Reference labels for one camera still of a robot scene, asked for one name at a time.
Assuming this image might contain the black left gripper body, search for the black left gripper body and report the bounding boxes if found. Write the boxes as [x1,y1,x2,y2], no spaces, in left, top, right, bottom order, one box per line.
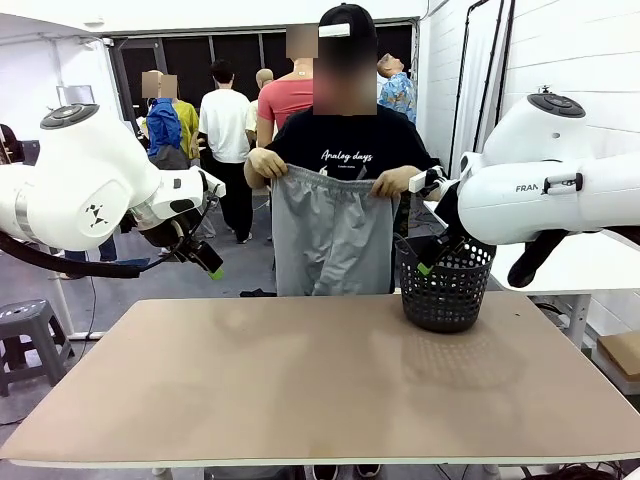
[132,211,207,262]

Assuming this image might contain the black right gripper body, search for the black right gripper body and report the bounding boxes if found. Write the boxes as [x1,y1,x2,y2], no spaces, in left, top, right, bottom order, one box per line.
[432,181,472,247]

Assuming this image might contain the black perforated plastic basket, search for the black perforated plastic basket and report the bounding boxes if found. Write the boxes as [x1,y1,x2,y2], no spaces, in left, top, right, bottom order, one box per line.
[394,232,498,335]

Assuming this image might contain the grey training pants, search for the grey training pants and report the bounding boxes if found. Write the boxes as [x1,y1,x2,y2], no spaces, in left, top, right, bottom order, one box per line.
[269,164,401,297]

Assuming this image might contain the person's right forearm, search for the person's right forearm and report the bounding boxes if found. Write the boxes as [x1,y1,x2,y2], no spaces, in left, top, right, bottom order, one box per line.
[243,162,274,191]

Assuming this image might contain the person's left hand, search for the person's left hand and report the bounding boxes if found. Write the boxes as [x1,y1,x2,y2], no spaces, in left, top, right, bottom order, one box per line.
[372,166,420,199]

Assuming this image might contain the person's right hand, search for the person's right hand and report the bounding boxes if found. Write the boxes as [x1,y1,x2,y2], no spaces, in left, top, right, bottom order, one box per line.
[248,147,292,181]

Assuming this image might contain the person in blue jeans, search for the person in blue jeans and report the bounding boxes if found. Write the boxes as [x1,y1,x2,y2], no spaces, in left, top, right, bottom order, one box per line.
[59,233,120,281]

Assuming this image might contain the mannequin in yellow shirt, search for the mannequin in yellow shirt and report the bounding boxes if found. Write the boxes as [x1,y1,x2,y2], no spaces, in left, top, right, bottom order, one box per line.
[172,74,202,162]

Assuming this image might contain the white side table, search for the white side table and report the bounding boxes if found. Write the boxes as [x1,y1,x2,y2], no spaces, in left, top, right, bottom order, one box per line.
[422,199,640,351]

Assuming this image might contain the person in white t-shirt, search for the person in white t-shirt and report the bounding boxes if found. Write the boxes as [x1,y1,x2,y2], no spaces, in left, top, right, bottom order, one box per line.
[198,59,255,245]

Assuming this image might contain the white table with leg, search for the white table with leg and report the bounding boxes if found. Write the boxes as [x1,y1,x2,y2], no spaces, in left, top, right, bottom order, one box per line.
[49,247,77,337]

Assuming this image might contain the mannequin in floral shirt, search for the mannequin in floral shirt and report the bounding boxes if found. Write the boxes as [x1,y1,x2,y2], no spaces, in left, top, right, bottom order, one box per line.
[377,52,418,126]

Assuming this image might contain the person in black t-shirt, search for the person in black t-shirt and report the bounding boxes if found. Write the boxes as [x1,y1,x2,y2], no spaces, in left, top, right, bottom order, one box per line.
[263,4,446,297]

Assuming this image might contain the grey plastic stool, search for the grey plastic stool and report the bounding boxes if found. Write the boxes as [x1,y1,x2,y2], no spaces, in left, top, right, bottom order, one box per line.
[0,298,76,399]

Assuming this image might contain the mannequin in red shirt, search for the mannequin in red shirt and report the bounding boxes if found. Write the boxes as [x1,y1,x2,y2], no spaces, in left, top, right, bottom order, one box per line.
[256,24,317,147]

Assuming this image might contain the black backdrop stand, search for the black backdrop stand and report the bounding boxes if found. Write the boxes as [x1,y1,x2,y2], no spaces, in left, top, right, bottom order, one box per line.
[449,0,517,167]

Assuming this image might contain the bald mannequin in cream shirt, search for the bald mannequin in cream shirt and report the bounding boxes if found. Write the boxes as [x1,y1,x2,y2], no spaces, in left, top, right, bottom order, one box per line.
[244,68,276,147]

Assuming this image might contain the brown cardboard box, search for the brown cardboard box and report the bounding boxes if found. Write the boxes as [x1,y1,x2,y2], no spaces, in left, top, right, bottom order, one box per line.
[597,330,640,396]

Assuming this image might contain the black cap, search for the black cap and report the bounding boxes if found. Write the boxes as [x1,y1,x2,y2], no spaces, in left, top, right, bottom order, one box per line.
[318,3,378,56]

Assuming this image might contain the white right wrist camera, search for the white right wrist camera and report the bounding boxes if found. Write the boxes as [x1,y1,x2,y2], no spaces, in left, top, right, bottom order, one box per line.
[408,166,450,200]

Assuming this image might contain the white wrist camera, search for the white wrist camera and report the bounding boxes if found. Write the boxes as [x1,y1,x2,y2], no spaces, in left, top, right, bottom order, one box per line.
[408,166,450,200]
[199,171,227,201]

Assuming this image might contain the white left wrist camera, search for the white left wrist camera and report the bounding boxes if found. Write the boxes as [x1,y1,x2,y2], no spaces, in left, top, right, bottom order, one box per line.
[199,171,227,201]

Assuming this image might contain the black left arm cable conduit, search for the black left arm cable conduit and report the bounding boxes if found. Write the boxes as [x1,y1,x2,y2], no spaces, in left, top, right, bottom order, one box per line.
[0,189,221,280]

